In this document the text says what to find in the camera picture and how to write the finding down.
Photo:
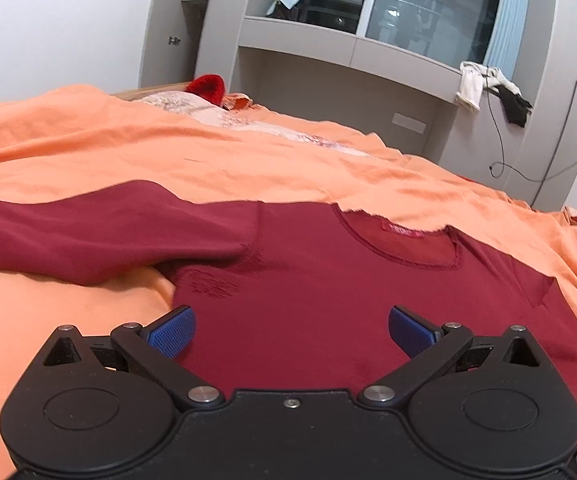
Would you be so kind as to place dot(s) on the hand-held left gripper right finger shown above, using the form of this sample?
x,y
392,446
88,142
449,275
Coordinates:
x,y
408,332

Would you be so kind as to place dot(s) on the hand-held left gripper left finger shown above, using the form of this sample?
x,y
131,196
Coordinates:
x,y
176,331

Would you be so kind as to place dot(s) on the dark red shirt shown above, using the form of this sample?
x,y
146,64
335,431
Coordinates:
x,y
318,285

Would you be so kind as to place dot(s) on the orange bed sheet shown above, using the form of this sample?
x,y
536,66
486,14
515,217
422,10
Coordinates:
x,y
93,150

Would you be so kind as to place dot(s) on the floral pillow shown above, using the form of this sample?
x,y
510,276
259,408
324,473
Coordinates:
x,y
248,120

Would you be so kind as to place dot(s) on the orange frilled pillow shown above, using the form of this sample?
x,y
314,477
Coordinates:
x,y
241,102

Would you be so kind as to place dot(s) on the wooden bed headboard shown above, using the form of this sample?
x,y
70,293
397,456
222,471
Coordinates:
x,y
148,91

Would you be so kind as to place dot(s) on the red knit hat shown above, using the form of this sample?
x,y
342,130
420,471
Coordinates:
x,y
207,87

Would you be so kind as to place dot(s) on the black cloth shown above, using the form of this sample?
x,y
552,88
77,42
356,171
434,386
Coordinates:
x,y
516,107

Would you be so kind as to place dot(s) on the white cloth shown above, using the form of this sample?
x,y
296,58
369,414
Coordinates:
x,y
471,85

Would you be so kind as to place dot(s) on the grey built-in cabinet unit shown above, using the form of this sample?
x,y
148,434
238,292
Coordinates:
x,y
318,60

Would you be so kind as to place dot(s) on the window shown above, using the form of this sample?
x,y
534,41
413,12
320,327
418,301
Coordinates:
x,y
418,5

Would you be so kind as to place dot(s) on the white wall socket plate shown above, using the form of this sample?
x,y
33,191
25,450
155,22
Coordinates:
x,y
409,123

